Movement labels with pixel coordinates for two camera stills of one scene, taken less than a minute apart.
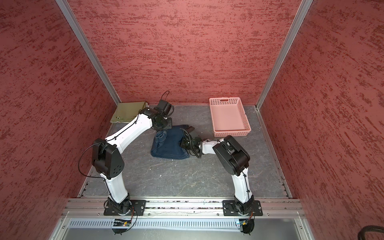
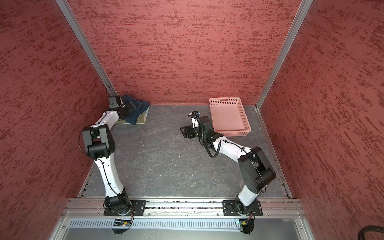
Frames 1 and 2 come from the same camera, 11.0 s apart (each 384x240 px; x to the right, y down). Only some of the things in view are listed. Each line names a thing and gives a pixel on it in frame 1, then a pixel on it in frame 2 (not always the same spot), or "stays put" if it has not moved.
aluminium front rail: [182, 207] stays put
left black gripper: [169, 126] to [122, 116]
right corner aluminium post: [287, 47] stays put
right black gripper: [183, 141] to [191, 128]
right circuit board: [247, 223] stays put
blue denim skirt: [167, 144] to [134, 107]
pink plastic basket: [228, 117] stays put
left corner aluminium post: [88, 47] stays put
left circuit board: [119, 222] stays put
